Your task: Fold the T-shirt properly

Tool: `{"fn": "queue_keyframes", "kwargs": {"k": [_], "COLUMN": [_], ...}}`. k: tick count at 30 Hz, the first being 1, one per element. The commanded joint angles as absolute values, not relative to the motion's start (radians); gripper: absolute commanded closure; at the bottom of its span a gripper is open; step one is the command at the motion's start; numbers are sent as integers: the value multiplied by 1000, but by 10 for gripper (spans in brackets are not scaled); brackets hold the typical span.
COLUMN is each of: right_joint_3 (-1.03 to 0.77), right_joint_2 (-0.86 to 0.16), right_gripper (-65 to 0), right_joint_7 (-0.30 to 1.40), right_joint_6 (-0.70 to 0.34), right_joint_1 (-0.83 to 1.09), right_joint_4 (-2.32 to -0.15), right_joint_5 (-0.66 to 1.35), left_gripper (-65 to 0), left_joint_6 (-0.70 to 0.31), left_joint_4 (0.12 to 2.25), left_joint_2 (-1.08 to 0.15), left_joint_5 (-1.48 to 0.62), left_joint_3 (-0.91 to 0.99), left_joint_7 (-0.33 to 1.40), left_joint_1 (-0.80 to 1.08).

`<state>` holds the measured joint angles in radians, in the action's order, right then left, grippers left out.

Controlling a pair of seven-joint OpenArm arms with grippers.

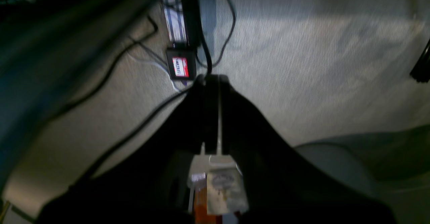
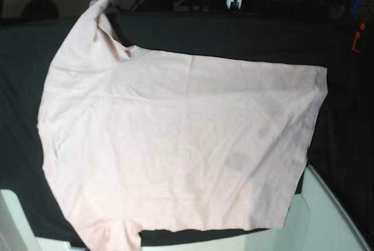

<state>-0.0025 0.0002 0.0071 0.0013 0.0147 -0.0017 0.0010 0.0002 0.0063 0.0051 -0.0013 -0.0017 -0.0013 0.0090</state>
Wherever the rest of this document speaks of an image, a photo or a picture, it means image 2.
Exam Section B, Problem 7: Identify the white panel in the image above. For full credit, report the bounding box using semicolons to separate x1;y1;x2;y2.
268;164;374;251
1;190;71;251

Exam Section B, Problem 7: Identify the pink T-shirt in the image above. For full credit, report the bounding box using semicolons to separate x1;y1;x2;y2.
37;0;328;250

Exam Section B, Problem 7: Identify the red clamp right side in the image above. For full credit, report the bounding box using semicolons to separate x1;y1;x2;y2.
351;23;366;53

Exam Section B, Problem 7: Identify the white panel left front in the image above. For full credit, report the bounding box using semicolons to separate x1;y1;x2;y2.
1;190;71;251

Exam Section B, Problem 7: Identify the blue clamp handle right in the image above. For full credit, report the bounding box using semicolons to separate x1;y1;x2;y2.
345;0;362;23

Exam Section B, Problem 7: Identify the white panel right front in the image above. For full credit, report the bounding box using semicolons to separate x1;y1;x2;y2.
268;164;374;251

